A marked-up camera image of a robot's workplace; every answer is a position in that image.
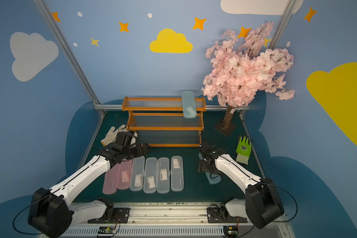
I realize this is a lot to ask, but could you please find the right green circuit board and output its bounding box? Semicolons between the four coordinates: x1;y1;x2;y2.
223;226;239;238

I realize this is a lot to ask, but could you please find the pink pencil case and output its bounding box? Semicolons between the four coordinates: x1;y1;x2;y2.
102;164;120;195
117;159;132;190

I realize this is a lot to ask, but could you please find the green and black work glove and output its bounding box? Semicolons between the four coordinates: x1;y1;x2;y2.
236;136;252;165

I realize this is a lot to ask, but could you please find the clear pencil case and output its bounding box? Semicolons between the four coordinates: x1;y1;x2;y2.
130;156;145;191
157;157;170;194
171;156;184;192
143;157;158;194

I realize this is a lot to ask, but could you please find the left green circuit board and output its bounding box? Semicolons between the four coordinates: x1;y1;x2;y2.
97;226;115;236

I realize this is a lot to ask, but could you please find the aluminium frame post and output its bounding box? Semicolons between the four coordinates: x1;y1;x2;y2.
268;0;297;49
33;0;100;106

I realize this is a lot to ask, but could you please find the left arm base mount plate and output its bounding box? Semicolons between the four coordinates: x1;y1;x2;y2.
107;207;131;224

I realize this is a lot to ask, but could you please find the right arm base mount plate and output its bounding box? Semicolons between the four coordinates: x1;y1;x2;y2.
206;206;248;224

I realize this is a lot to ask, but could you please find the white cotton work glove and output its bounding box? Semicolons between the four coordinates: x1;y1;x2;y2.
101;125;129;147

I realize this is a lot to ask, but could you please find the pink pencil case inner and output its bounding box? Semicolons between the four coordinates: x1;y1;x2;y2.
117;159;132;190

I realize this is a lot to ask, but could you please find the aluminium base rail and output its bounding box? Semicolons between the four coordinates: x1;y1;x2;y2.
62;202;295;238

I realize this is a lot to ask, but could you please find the aluminium rear crossbar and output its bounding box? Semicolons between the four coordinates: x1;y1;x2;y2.
93;103;250;112

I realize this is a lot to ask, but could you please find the green circuit board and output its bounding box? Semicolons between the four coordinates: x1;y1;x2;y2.
97;226;115;236
223;226;239;238

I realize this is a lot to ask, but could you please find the teal pencil case with label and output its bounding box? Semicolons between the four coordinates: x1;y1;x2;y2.
181;91;197;119

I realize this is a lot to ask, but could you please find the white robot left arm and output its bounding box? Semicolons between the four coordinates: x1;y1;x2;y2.
27;131;151;238

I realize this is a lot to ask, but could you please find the teal pencil case plain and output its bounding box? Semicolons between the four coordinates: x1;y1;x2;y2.
198;153;221;184

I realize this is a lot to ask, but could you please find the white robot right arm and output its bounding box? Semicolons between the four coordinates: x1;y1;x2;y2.
198;142;285;229

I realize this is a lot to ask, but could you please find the orange wooden three-tier shelf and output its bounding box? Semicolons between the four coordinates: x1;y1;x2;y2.
122;97;206;147

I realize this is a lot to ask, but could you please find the pink artificial blossom tree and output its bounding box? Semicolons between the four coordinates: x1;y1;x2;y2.
202;21;295;135

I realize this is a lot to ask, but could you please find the pink pencil case outer left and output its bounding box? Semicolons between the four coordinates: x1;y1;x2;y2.
102;164;120;195

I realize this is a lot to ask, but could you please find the aluminium frame post left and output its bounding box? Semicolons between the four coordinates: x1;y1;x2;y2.
33;0;100;106

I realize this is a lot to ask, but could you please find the aluminium frame post right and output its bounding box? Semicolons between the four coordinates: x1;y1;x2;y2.
268;0;297;49

